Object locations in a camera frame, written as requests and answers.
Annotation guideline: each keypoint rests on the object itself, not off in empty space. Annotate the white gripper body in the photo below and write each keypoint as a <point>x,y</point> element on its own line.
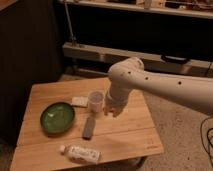
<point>114,107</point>

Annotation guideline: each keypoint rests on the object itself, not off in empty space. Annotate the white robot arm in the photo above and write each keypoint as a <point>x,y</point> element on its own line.
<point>193,92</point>

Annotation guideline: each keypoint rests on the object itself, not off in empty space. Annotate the clear plastic cup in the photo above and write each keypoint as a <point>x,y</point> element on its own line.
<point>95,101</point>

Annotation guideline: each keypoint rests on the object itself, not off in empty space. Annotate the grey rectangular bar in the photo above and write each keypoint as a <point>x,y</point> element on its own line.
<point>88,128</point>

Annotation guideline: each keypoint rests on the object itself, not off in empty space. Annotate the white sponge block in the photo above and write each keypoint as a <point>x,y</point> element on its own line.
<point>79,101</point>

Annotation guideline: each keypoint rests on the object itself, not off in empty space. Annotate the white plastic bottle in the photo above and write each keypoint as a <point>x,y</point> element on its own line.
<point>80,153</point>

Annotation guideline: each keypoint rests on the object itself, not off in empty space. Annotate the black device on shelf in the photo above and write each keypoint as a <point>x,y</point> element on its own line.
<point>176,60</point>

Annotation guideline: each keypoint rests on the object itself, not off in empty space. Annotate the metal stand pole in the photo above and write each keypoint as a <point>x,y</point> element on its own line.
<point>72,36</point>

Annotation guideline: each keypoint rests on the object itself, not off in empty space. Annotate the wooden shelf unit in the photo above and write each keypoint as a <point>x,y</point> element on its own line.
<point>109,32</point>

